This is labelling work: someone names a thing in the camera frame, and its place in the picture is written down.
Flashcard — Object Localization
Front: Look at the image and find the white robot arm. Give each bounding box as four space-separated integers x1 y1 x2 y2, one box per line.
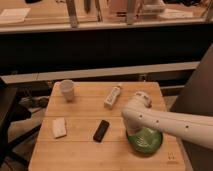
122 91 213 149

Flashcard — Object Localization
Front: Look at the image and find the white paper cup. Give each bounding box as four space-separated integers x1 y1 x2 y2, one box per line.
59 80 74 101

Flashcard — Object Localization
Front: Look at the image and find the green round plate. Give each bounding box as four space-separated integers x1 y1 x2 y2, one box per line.
126 128 163 154

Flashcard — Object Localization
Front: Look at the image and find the white folded sponge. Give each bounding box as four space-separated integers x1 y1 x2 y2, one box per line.
52 118 67 138

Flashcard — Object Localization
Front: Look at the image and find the white paper sheet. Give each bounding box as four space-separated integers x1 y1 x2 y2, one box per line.
0 8 30 24

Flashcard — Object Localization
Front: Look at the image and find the dark chair on left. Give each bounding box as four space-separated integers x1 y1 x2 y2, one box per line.
0 77 41 167

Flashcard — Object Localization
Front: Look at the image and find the black rectangular eraser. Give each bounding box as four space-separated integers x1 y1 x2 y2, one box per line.
93 120 109 142

